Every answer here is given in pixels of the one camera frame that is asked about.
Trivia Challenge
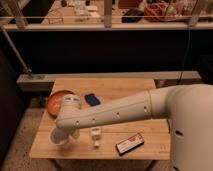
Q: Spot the white ceramic cup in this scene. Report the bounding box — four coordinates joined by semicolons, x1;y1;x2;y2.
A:
50;128;69;147

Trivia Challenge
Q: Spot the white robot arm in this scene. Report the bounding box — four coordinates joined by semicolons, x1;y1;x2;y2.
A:
52;84;213;171

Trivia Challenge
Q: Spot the orange ceramic bowl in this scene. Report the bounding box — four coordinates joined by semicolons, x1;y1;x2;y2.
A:
46;90;72;118

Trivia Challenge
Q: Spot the blue folded cloth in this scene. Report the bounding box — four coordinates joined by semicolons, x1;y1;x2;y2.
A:
84;93;101;106

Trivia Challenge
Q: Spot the white tube with cap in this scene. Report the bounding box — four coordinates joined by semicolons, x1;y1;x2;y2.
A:
90;127;101;148

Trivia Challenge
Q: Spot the black red white box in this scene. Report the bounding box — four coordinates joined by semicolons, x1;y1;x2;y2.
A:
115;133;144;156

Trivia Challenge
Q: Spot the wooden table board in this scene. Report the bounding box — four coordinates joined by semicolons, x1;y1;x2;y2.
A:
29;78;170;160

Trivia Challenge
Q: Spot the grey diagonal metal strut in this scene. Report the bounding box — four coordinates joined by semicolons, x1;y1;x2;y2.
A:
1;26;33;78

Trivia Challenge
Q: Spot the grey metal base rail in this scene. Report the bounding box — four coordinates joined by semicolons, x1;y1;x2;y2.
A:
17;71;202;92

